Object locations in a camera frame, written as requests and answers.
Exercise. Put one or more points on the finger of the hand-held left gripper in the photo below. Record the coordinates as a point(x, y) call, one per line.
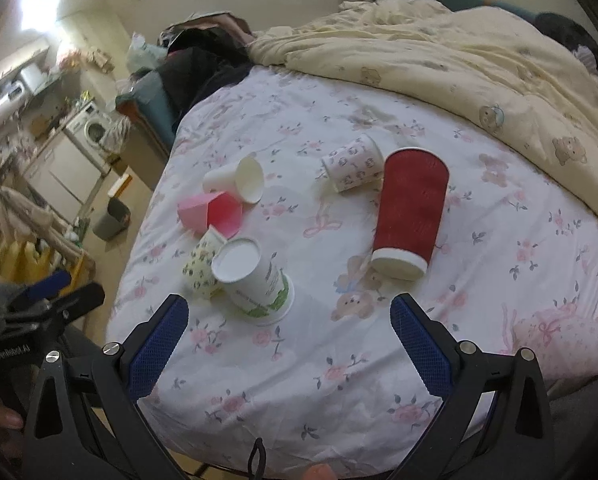
point(81, 297)
point(51, 282)

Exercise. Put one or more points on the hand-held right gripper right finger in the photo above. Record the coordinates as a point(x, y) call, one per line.
point(423, 347)

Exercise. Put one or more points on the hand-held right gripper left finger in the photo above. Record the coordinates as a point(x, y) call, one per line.
point(158, 347)

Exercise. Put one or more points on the yellow floral paper cup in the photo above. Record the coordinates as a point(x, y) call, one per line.
point(200, 266)

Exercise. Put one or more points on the white cup with green print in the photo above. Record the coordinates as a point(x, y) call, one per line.
point(260, 287)

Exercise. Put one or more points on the tall red paper cup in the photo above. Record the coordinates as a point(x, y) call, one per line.
point(409, 210)

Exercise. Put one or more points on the pink paper cup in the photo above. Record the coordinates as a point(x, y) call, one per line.
point(219, 212)

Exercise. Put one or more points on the plain white paper cup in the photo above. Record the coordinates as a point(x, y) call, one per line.
point(249, 180)

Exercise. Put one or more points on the white cup with pink print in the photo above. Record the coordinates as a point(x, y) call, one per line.
point(354, 165)

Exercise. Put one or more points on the yellow hanging garment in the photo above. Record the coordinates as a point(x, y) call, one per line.
point(19, 257)

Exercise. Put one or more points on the clothes drying rack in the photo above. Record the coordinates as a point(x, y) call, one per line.
point(29, 210)

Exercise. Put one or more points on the grey trash bin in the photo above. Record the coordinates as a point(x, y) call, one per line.
point(111, 220)

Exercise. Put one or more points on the white cabinet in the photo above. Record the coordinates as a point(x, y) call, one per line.
point(64, 167)

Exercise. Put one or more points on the small cardboard box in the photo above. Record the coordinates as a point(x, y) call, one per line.
point(120, 185)

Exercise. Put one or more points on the floral white bed sheet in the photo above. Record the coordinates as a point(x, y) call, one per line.
point(304, 380)

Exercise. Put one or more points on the pink dotted pillow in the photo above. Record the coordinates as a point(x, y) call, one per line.
point(569, 340)

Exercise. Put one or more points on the white washing machine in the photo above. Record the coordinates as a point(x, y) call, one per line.
point(91, 130)

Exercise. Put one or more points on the white microwave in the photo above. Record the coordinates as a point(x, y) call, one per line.
point(29, 79)

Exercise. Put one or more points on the white plastic bag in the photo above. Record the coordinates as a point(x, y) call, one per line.
point(141, 52)

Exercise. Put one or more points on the dark clothes pile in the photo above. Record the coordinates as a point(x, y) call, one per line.
point(194, 75)

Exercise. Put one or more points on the yellow bear print quilt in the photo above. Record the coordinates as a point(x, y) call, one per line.
point(454, 60)

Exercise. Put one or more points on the black cloth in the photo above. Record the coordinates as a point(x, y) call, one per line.
point(571, 40)

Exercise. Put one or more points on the teal bed frame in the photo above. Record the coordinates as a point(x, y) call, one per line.
point(151, 110)

